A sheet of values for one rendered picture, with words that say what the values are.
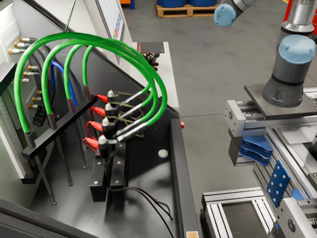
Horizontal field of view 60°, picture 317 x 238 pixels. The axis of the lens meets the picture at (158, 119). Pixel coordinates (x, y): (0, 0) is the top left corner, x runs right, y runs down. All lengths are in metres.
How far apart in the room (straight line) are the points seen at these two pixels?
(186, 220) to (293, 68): 0.64
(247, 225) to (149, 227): 0.91
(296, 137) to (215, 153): 1.29
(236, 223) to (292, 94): 0.88
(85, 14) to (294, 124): 0.89
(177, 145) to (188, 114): 1.76
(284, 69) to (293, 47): 0.08
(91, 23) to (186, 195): 0.64
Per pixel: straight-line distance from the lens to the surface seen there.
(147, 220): 0.96
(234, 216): 1.76
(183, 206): 0.84
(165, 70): 1.42
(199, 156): 2.32
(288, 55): 1.07
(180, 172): 0.92
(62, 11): 1.01
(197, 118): 2.72
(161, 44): 1.71
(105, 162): 0.85
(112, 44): 0.63
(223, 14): 1.03
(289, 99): 1.13
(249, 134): 1.17
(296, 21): 1.19
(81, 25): 1.01
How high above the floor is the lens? 1.64
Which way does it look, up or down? 38 degrees down
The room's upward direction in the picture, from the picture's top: straight up
